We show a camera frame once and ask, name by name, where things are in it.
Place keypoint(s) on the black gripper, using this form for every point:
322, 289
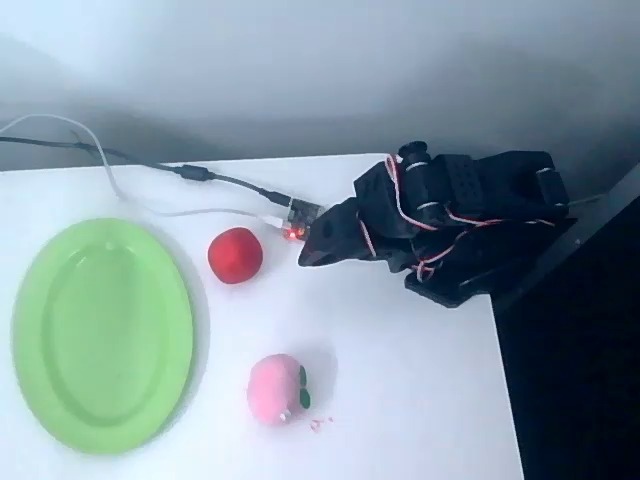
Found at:
334, 231

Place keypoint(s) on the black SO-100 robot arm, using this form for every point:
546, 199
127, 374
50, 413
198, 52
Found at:
480, 200

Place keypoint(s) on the pink plush peach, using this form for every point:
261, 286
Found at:
275, 387

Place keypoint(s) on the control board with red LED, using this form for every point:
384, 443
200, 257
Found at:
300, 220

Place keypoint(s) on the grey metal bar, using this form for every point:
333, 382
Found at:
565, 240

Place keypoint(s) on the green oval plastic plate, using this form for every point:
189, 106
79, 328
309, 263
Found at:
100, 340

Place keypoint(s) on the red plush apple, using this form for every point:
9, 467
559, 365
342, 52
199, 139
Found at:
235, 256

